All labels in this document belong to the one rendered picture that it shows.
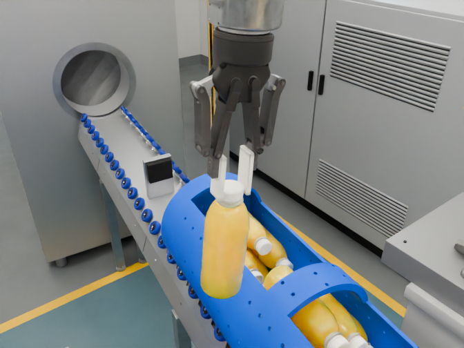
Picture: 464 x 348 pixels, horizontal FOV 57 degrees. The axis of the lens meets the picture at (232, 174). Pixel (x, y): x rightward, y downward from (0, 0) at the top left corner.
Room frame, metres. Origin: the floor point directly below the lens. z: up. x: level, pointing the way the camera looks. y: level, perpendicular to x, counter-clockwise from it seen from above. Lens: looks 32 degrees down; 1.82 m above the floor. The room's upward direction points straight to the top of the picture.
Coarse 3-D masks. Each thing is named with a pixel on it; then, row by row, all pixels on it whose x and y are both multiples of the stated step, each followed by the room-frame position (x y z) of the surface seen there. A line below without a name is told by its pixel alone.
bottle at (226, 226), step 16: (224, 208) 0.51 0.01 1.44; (240, 208) 0.51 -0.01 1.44; (208, 224) 0.50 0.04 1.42; (224, 224) 0.49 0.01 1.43; (240, 224) 0.50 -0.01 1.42; (208, 240) 0.50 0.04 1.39; (224, 240) 0.49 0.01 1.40; (240, 240) 0.49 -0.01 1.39; (208, 256) 0.50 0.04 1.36; (224, 256) 0.49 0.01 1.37; (240, 256) 0.50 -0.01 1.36; (208, 272) 0.50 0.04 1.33; (224, 272) 0.49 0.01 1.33; (240, 272) 0.50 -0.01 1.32; (208, 288) 0.49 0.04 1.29; (224, 288) 0.49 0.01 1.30; (240, 288) 0.51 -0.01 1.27
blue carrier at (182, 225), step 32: (192, 192) 0.88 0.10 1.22; (256, 192) 0.95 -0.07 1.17; (192, 224) 0.79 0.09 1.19; (192, 256) 0.73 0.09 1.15; (288, 256) 0.83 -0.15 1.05; (320, 256) 0.74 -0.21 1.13; (256, 288) 0.58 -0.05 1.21; (288, 288) 0.56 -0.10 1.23; (320, 288) 0.55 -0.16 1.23; (352, 288) 0.58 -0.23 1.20; (224, 320) 0.57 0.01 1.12; (256, 320) 0.52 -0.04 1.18; (288, 320) 0.50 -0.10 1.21; (384, 320) 0.56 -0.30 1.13
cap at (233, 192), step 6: (228, 180) 0.54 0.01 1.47; (234, 180) 0.54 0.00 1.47; (228, 186) 0.52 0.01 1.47; (234, 186) 0.52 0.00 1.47; (240, 186) 0.52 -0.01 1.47; (228, 192) 0.51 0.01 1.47; (234, 192) 0.51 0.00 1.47; (240, 192) 0.51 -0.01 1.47; (228, 198) 0.50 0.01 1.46; (234, 198) 0.50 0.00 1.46; (240, 198) 0.51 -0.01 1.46
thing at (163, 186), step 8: (144, 160) 1.28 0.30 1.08; (152, 160) 1.28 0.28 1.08; (160, 160) 1.29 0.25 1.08; (168, 160) 1.29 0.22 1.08; (144, 168) 1.27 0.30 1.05; (152, 168) 1.26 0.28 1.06; (160, 168) 1.27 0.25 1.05; (168, 168) 1.29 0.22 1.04; (144, 176) 1.28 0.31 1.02; (152, 176) 1.26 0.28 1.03; (160, 176) 1.27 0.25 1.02; (168, 176) 1.29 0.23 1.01; (152, 184) 1.27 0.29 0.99; (160, 184) 1.29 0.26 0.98; (168, 184) 1.30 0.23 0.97; (152, 192) 1.27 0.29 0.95; (160, 192) 1.29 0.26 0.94; (168, 192) 1.30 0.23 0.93
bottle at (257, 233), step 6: (252, 216) 0.89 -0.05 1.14; (252, 222) 0.85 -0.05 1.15; (258, 222) 0.86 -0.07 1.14; (252, 228) 0.83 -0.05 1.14; (258, 228) 0.83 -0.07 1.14; (252, 234) 0.82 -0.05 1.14; (258, 234) 0.82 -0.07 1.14; (264, 234) 0.83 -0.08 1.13; (252, 240) 0.81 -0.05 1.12; (258, 240) 0.80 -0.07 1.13; (246, 246) 0.82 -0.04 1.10; (252, 246) 0.81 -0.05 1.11
